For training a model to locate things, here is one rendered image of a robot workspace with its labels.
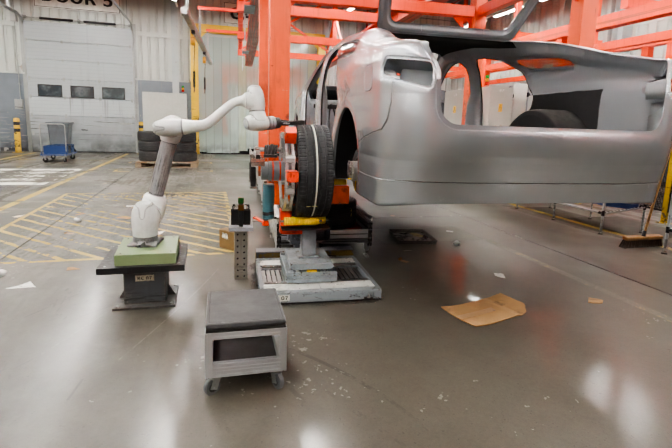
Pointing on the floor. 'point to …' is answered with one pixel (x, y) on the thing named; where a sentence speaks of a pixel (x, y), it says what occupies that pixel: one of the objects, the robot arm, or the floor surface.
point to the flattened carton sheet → (487, 310)
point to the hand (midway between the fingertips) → (299, 122)
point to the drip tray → (412, 235)
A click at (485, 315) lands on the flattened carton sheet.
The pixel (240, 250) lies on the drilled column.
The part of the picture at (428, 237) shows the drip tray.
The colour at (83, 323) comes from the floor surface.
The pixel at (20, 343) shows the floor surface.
